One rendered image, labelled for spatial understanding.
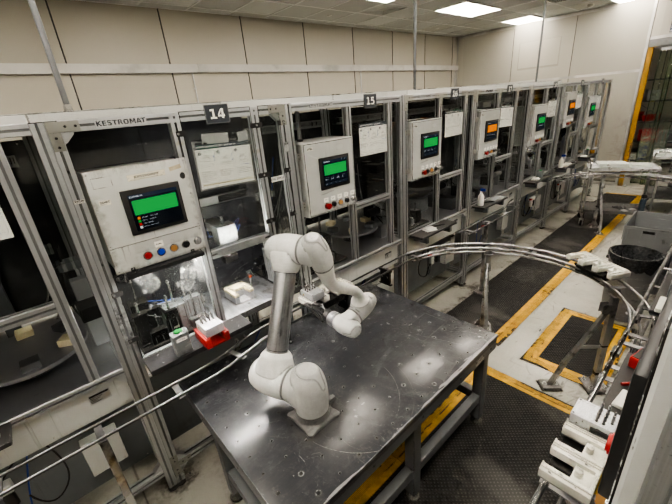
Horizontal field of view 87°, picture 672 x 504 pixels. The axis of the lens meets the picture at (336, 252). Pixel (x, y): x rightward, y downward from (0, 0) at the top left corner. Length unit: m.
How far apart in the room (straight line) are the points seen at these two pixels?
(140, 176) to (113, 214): 0.20
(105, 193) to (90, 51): 3.84
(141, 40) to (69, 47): 0.79
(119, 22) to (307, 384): 4.95
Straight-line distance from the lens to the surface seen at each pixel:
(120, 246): 1.85
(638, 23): 9.30
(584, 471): 1.54
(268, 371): 1.71
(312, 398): 1.63
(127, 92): 5.53
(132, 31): 5.68
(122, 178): 1.80
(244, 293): 2.39
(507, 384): 3.04
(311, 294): 2.22
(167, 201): 1.84
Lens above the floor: 2.00
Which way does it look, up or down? 22 degrees down
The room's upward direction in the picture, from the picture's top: 5 degrees counter-clockwise
